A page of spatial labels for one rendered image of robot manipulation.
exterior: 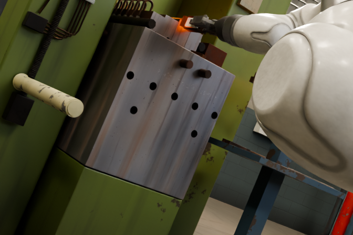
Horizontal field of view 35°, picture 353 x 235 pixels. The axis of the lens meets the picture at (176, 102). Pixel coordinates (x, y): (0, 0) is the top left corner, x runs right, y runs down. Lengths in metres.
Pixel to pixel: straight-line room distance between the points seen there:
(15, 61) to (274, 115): 1.25
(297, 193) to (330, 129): 8.99
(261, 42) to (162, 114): 0.46
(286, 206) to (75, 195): 7.96
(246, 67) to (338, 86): 1.60
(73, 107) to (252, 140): 7.64
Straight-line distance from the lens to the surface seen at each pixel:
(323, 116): 0.57
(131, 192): 1.77
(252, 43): 1.47
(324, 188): 1.93
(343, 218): 9.06
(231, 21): 1.56
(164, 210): 1.85
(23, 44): 1.76
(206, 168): 2.15
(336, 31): 0.61
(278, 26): 1.44
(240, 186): 8.97
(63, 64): 1.80
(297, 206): 9.64
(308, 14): 1.54
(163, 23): 1.78
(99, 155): 1.68
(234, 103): 2.15
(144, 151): 1.75
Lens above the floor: 0.65
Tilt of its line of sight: 3 degrees up
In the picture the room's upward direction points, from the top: 23 degrees clockwise
